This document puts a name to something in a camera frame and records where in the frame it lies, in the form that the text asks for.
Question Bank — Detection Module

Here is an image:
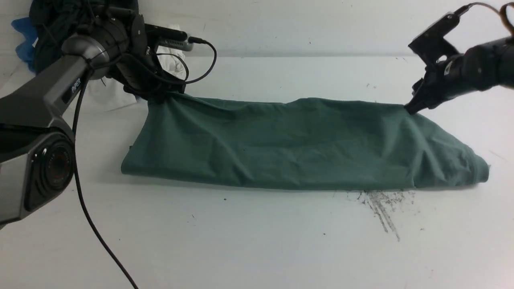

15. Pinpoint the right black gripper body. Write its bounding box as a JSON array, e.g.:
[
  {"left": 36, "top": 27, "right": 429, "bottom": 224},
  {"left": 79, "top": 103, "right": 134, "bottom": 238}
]
[{"left": 404, "top": 66, "right": 462, "bottom": 115}]

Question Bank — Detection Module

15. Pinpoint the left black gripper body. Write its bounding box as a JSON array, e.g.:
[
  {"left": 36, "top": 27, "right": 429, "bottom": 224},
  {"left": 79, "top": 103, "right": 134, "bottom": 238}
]
[{"left": 117, "top": 60, "right": 186, "bottom": 102}]

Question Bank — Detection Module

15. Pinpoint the green long sleeve shirt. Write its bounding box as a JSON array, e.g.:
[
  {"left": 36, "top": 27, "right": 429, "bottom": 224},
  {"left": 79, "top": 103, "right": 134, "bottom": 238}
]
[{"left": 121, "top": 93, "right": 490, "bottom": 191}]

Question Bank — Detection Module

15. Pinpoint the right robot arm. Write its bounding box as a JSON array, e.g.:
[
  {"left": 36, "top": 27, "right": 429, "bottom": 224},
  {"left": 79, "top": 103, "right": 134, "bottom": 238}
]
[{"left": 404, "top": 36, "right": 513, "bottom": 115}]

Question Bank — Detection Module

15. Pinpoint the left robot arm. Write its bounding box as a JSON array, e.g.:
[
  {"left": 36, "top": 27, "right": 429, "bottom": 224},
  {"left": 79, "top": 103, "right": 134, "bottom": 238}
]
[{"left": 0, "top": 5, "right": 193, "bottom": 227}]

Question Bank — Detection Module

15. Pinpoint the white garment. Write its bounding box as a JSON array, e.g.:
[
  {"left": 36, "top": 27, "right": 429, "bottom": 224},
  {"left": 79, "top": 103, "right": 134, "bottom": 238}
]
[{"left": 82, "top": 46, "right": 186, "bottom": 113}]

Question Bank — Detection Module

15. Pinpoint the black garment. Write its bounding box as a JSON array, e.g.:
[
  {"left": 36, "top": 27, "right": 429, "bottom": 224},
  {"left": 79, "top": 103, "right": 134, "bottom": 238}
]
[{"left": 29, "top": 0, "right": 139, "bottom": 74}]

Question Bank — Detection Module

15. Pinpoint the blue garment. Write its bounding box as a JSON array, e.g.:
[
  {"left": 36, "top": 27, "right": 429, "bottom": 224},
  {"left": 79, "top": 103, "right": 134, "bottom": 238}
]
[{"left": 11, "top": 17, "right": 38, "bottom": 73}]

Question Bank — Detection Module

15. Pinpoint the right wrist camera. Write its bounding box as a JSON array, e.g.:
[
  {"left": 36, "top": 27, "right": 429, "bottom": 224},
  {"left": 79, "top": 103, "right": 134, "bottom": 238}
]
[{"left": 408, "top": 12, "right": 460, "bottom": 66}]

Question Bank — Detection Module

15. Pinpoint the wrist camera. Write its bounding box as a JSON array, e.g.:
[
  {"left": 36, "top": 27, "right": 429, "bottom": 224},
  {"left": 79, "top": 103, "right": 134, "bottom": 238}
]
[
  {"left": 145, "top": 24, "right": 194, "bottom": 52},
  {"left": 408, "top": 12, "right": 460, "bottom": 66}
]

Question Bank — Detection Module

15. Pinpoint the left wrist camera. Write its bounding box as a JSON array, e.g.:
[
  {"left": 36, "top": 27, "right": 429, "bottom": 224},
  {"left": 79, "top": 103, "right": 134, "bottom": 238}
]
[{"left": 145, "top": 24, "right": 194, "bottom": 52}]

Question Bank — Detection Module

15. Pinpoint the left camera cable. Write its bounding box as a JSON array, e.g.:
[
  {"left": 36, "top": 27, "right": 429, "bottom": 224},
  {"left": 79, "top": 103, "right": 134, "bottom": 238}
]
[{"left": 72, "top": 36, "right": 218, "bottom": 289}]

